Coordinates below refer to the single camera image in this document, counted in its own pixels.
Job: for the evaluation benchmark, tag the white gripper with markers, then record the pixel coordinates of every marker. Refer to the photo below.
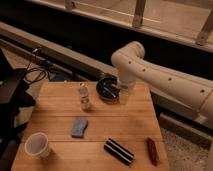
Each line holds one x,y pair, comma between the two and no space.
125,89

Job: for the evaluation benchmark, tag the blue sponge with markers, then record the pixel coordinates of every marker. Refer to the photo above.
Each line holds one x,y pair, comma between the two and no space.
79,126

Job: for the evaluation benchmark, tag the black white striped block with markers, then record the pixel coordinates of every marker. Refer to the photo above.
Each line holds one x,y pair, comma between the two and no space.
118,151

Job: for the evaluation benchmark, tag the wooden table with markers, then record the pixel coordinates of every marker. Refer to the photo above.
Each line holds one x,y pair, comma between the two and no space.
129,124

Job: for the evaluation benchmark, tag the red pocket knife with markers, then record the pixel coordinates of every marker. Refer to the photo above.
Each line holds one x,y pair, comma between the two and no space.
152,151

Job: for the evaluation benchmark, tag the clear plastic bottle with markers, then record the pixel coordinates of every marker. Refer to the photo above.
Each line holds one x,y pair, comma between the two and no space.
84,97

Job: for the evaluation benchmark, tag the black round bowl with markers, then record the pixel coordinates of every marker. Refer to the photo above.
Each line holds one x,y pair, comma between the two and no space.
111,84

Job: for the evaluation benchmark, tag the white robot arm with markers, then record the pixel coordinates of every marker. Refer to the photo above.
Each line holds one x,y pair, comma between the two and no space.
191,90

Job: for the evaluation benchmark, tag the white paper cup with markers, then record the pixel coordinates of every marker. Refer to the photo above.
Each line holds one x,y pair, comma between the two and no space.
37,145

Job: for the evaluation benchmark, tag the metal utensil in bowl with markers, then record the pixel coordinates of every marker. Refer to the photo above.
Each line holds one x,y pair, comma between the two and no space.
110,91

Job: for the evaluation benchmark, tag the black chair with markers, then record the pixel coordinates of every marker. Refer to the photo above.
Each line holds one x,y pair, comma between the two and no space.
13,96

